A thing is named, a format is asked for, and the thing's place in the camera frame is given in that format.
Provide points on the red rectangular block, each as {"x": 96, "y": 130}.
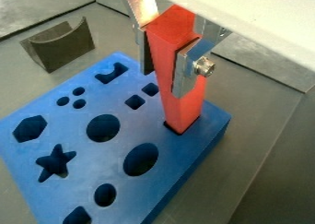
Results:
{"x": 171, "y": 35}

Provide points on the blue shape sorting board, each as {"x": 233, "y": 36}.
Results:
{"x": 90, "y": 152}

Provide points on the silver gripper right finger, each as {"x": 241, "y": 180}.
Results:
{"x": 193, "y": 61}

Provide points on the black curved object holder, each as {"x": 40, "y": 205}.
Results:
{"x": 58, "y": 45}

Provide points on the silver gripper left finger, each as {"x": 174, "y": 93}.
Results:
{"x": 143, "y": 11}

